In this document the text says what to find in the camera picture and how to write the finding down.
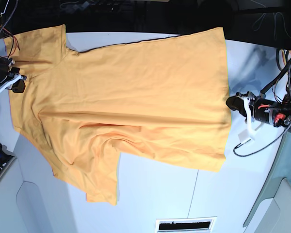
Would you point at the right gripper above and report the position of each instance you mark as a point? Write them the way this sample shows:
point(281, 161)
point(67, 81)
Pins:
point(7, 73)

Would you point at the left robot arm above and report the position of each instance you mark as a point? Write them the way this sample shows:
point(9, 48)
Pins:
point(285, 101)

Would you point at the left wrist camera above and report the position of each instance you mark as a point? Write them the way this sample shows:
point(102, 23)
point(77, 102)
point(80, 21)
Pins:
point(245, 137)

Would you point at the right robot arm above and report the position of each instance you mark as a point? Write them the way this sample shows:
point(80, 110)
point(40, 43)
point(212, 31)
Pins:
point(5, 33)

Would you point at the orange t-shirt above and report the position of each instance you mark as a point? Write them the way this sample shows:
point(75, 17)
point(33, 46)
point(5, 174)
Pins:
point(161, 99)

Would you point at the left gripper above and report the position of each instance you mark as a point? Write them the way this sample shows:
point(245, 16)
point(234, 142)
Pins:
point(263, 110)

